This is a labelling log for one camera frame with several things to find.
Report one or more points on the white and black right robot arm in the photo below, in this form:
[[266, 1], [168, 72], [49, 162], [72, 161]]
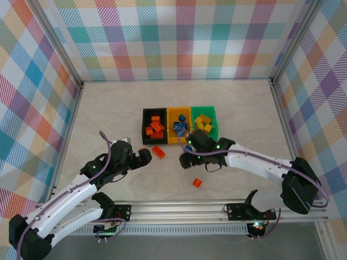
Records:
[[257, 165]]

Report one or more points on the long blue lego brick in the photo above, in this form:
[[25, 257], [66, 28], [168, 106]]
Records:
[[184, 126]]

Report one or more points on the aluminium upright frame post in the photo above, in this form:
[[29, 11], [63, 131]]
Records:
[[58, 40], [295, 40]]

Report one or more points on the small blue lego brick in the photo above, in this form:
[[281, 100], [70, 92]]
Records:
[[189, 148], [176, 126], [182, 117]]

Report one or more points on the wide aluminium base rail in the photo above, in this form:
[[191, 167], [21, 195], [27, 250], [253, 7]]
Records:
[[176, 212]]

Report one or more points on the small orange lego brick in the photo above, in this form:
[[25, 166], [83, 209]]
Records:
[[155, 118], [197, 183]]

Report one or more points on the green plastic bin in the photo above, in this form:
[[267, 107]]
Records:
[[206, 110]]

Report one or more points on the long yellow lego brick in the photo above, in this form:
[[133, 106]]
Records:
[[206, 118]]

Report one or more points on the small controller circuit board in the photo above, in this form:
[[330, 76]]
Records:
[[256, 226], [108, 230]]

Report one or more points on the aluminium side frame rail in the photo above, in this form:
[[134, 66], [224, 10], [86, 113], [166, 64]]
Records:
[[72, 122], [284, 122]]

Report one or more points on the black plastic bin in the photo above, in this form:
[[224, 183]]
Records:
[[147, 116]]

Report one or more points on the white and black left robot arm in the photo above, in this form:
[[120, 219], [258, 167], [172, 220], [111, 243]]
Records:
[[67, 200]]

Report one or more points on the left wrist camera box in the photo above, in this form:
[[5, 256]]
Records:
[[128, 140]]

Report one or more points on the orange-yellow plastic bin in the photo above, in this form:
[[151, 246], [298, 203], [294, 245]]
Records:
[[172, 119]]

